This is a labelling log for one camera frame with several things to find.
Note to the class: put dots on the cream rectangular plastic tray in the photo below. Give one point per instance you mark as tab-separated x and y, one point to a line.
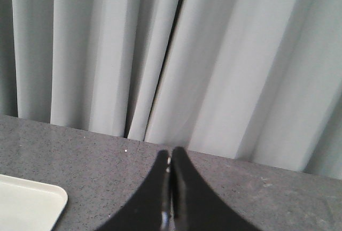
30	205

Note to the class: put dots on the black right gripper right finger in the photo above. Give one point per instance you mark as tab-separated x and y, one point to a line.
195	205

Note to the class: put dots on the light grey pleated curtain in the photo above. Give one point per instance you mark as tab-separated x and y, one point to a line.
258	80

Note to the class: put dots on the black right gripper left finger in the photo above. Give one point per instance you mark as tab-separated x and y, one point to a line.
150	206

